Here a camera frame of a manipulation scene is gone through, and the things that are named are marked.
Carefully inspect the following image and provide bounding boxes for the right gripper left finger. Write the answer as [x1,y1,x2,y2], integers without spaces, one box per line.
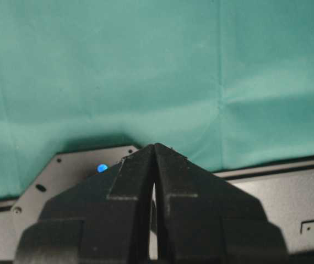
[14,145,155,263]

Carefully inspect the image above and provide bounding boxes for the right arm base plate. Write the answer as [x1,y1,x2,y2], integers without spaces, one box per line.
[0,146,314,263]

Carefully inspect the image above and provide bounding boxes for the green table cloth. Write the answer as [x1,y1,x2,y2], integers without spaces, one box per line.
[0,1,314,199]

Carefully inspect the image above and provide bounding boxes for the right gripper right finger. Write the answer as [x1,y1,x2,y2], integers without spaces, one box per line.
[155,144,288,263]

